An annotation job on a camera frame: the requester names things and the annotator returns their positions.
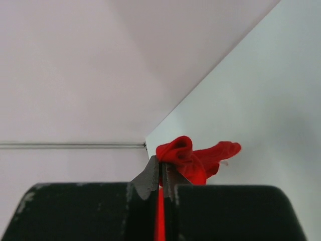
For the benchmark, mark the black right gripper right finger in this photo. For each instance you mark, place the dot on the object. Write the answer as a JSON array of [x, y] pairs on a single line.
[[226, 212]]

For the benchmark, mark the red t shirt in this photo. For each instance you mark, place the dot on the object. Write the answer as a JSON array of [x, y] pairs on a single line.
[[195, 165]]

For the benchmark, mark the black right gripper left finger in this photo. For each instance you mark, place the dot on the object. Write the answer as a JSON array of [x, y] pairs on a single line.
[[88, 211]]

